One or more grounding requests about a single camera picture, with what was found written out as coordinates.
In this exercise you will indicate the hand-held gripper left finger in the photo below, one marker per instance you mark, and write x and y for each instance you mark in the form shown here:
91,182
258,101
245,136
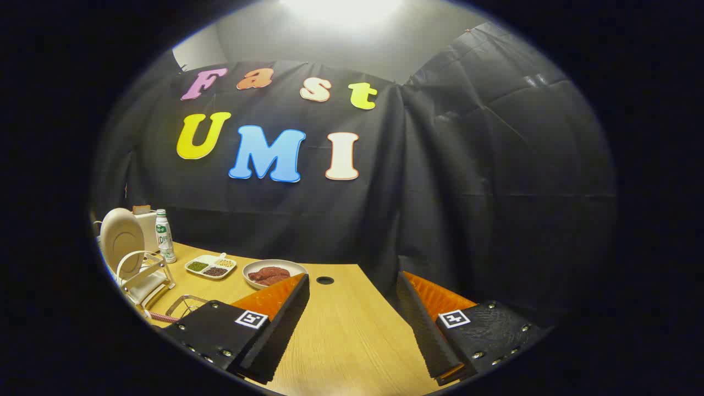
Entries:
280,335

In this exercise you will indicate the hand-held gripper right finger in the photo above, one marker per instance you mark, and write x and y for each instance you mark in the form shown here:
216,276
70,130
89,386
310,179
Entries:
426,330

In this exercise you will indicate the beige round plate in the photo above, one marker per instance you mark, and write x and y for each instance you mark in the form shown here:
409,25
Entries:
122,239

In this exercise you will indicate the white divided dish with beans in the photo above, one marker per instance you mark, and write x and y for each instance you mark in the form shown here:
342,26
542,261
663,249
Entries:
210,267

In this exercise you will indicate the red meat piece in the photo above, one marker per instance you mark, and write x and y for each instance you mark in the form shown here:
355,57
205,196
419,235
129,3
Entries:
275,280
267,271

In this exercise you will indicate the grey bowl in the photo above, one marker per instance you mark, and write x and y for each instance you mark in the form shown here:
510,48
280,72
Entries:
258,264

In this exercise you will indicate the white green drink bottle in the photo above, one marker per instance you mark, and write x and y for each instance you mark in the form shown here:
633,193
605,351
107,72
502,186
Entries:
164,236

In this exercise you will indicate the white toaster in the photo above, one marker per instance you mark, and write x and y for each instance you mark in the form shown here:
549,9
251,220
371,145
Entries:
149,231

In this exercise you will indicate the brown toast slice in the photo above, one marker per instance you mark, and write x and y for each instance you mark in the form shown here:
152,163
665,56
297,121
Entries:
141,209

